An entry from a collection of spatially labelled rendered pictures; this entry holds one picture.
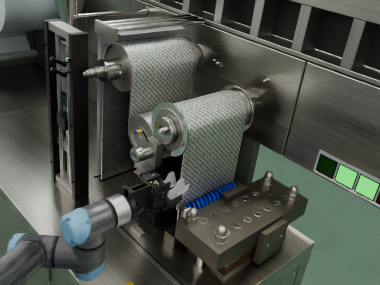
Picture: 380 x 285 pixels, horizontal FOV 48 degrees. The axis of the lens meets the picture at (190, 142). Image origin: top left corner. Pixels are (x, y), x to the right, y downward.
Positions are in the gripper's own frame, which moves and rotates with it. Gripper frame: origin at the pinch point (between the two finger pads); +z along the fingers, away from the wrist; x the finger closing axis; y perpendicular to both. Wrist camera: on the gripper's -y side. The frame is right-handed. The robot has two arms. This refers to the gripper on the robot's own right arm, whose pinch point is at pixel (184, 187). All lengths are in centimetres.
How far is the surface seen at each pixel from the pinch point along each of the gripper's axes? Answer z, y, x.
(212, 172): 10.7, 1.4, -0.3
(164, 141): -4.2, 13.4, 5.2
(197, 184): 4.9, -0.6, -0.2
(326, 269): 129, -109, -1
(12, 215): -28, -32, 52
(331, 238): 156, -109, 12
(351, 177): 30.4, 9.9, -31.4
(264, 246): 12.1, -11.5, -21.9
